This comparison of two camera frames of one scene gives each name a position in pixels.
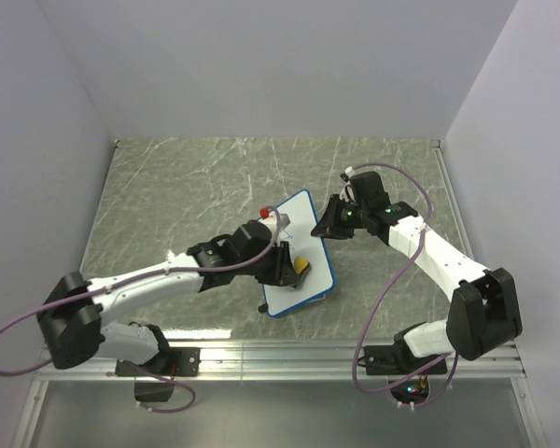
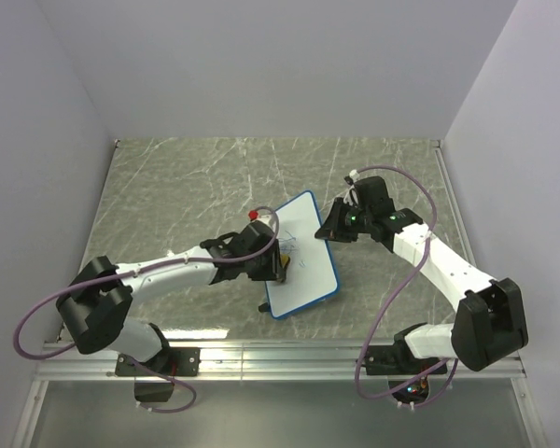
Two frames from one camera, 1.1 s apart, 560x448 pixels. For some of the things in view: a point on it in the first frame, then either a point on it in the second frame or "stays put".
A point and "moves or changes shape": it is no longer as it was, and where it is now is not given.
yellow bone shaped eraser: [300, 263] moves or changes shape
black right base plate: [397, 359] stays put
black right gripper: [329, 227] stays put
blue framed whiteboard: [306, 240] stays put
